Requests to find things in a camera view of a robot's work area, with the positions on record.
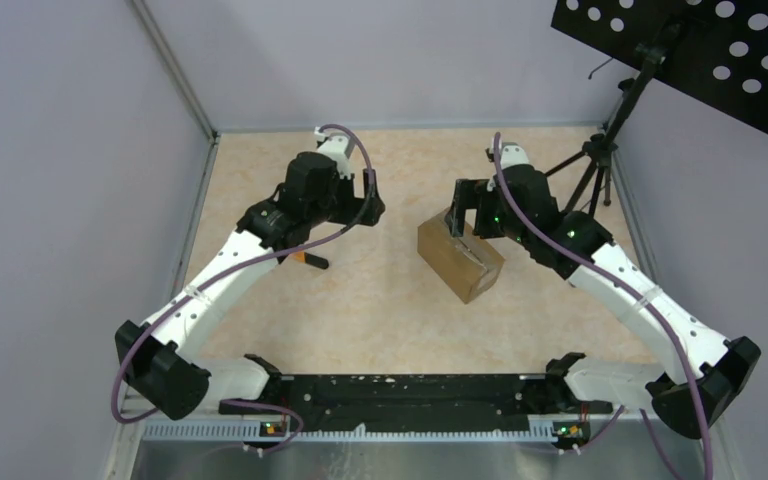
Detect brown cardboard express box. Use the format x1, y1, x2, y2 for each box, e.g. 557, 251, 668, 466
417, 210, 505, 304

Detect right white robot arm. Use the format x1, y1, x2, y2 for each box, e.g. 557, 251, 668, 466
445, 165, 761, 439

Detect black perforated stand tray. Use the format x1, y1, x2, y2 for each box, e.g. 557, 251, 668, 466
551, 1, 768, 134

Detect black tripod stand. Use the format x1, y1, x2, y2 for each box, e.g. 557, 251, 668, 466
546, 24, 683, 217

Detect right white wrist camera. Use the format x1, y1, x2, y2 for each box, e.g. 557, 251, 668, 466
486, 142, 531, 170

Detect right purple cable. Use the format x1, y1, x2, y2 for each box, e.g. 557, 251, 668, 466
491, 131, 715, 480

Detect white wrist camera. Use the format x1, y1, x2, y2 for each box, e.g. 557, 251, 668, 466
314, 127, 355, 169
486, 142, 531, 170

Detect orange utility knife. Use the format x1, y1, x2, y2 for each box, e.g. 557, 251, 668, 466
291, 251, 330, 270

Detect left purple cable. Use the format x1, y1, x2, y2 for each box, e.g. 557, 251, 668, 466
110, 123, 377, 425

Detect aluminium frame rail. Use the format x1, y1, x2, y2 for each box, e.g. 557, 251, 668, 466
127, 0, 218, 143

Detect purple cable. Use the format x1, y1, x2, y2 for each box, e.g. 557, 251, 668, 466
110, 123, 377, 425
491, 131, 715, 480

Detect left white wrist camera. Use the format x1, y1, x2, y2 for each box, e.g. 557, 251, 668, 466
314, 127, 355, 169

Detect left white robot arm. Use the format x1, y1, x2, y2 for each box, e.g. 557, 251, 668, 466
109, 147, 386, 424

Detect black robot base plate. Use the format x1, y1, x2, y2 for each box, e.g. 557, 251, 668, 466
218, 372, 614, 435

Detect grey slotted cable duct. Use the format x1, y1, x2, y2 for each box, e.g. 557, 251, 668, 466
142, 420, 570, 443

